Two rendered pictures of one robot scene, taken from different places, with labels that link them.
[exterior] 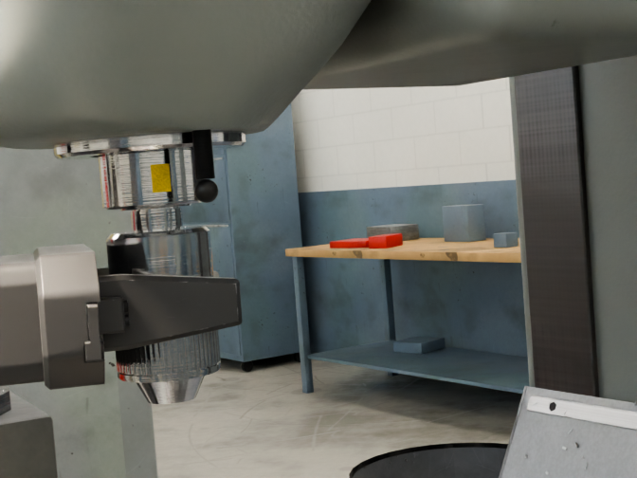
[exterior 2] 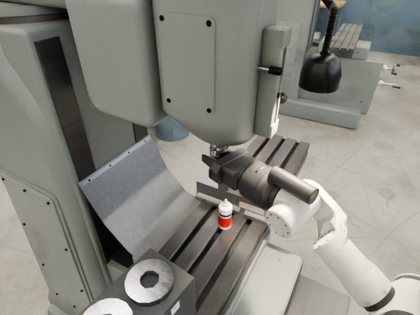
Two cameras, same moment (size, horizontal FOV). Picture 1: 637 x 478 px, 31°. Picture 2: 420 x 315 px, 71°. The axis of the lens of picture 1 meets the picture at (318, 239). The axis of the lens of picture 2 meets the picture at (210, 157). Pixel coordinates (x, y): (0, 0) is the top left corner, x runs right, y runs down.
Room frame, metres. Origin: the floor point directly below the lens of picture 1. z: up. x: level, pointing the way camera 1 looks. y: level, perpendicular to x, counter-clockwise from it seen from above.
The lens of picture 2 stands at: (0.81, 0.60, 1.66)
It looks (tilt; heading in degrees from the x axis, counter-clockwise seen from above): 35 degrees down; 243
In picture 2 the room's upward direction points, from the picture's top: straight up
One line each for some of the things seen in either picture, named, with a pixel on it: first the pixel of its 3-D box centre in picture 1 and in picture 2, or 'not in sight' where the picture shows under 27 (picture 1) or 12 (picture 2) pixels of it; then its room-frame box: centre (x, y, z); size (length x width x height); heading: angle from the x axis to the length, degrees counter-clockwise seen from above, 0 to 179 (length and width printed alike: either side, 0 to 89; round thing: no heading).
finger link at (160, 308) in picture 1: (170, 308); not in sight; (0.48, 0.07, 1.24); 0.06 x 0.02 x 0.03; 104
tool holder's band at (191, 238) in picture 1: (158, 240); (219, 149); (0.51, 0.07, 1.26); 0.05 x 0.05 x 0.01
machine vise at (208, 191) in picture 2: not in sight; (250, 189); (0.35, 0.00, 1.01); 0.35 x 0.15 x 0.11; 125
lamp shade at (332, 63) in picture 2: not in sight; (321, 69); (0.38, 0.21, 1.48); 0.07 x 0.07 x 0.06
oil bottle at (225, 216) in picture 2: not in sight; (225, 212); (0.48, 0.06, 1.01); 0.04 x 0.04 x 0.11
